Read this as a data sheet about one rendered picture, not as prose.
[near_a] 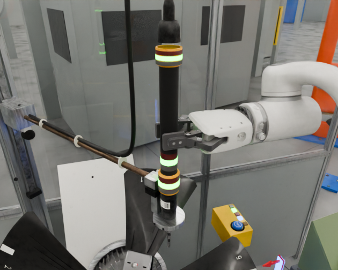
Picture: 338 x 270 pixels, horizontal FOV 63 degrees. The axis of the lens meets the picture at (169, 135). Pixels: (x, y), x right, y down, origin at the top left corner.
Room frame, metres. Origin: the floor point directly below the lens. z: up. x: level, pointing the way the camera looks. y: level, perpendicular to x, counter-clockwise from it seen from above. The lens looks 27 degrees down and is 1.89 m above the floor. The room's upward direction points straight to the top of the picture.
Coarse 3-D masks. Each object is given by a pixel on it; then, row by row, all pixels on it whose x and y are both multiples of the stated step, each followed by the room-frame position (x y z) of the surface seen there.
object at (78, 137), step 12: (132, 48) 0.51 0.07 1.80; (132, 60) 0.51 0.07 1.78; (132, 72) 0.50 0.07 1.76; (132, 84) 0.50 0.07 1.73; (132, 96) 0.50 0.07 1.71; (132, 108) 0.50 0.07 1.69; (36, 120) 0.75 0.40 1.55; (132, 120) 0.51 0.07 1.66; (132, 132) 0.51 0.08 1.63; (132, 144) 0.51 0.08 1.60; (120, 156) 0.53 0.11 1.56
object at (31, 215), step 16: (16, 224) 0.48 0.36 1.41; (32, 224) 0.47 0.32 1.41; (16, 240) 0.46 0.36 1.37; (32, 240) 0.46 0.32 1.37; (48, 240) 0.46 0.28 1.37; (0, 256) 0.45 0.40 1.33; (16, 256) 0.45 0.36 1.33; (32, 256) 0.45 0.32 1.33; (48, 256) 0.45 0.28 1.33; (64, 256) 0.45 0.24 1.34
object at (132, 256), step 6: (132, 252) 0.52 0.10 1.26; (126, 258) 0.51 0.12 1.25; (132, 258) 0.51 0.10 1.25; (138, 258) 0.50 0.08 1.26; (144, 258) 0.49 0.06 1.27; (150, 258) 0.48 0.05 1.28; (126, 264) 0.50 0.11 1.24; (138, 264) 0.49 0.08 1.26; (144, 264) 0.48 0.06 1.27; (150, 264) 0.47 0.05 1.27
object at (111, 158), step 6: (30, 120) 0.78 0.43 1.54; (42, 126) 0.73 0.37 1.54; (48, 126) 0.72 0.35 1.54; (54, 132) 0.70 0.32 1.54; (60, 132) 0.68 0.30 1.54; (66, 138) 0.66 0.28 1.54; (72, 138) 0.65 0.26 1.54; (78, 144) 0.63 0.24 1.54; (84, 144) 0.62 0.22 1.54; (90, 150) 0.60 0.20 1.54; (96, 150) 0.59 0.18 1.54; (102, 156) 0.57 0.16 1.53; (108, 156) 0.56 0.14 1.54; (114, 156) 0.56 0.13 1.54; (114, 162) 0.54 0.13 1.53; (126, 162) 0.53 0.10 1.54; (126, 168) 0.52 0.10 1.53; (132, 168) 0.51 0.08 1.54; (138, 168) 0.51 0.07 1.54; (138, 174) 0.50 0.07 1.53; (144, 174) 0.49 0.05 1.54
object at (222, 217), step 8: (216, 208) 0.90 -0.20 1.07; (224, 208) 0.90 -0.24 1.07; (216, 216) 0.86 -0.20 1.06; (224, 216) 0.85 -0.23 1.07; (232, 216) 0.85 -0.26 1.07; (216, 224) 0.86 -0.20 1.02; (224, 224) 0.81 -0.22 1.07; (248, 224) 0.81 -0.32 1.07; (224, 232) 0.79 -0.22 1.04; (232, 232) 0.77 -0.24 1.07; (240, 232) 0.77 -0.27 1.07; (248, 232) 0.78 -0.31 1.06; (224, 240) 0.79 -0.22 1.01; (240, 240) 0.77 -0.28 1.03; (248, 240) 0.78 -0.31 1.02
